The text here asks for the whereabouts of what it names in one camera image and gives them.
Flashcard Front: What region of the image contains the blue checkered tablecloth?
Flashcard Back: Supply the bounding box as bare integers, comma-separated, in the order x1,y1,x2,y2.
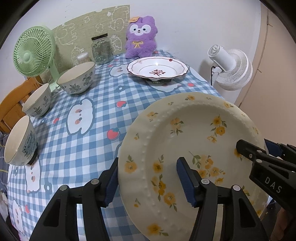
8,54,218,240

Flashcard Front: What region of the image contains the green cartoon board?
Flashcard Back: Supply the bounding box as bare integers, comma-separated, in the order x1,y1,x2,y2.
52,5,130,73

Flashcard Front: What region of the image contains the round yellow flower plate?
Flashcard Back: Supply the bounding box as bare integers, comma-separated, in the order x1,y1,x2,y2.
118,92,268,240

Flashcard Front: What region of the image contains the green desk fan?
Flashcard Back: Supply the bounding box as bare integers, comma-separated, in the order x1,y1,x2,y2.
13,26,60,90

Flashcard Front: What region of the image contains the glass jar black lid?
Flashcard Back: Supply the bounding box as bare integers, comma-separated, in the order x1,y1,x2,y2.
91,33,113,65

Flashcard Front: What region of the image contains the grey plaid pillow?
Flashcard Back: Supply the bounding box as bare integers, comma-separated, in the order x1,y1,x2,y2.
0,132,9,194

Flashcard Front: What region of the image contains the ceramic bowl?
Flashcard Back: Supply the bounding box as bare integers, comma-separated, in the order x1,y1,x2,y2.
22,83,51,118
57,62,95,94
4,115,38,166

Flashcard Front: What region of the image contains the purple plush bunny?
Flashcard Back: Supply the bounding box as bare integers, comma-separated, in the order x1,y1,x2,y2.
125,16,158,59

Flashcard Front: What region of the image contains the white red trim plate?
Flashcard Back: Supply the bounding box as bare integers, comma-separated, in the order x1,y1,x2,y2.
127,56,189,82

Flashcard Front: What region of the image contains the white floor fan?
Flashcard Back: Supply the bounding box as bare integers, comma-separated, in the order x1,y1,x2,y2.
208,44,253,91

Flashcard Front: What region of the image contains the cotton swab container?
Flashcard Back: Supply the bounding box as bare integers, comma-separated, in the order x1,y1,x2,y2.
76,52,91,64

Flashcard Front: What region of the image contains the wooden bed headboard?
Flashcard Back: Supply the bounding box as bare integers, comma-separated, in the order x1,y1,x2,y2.
0,76,42,133

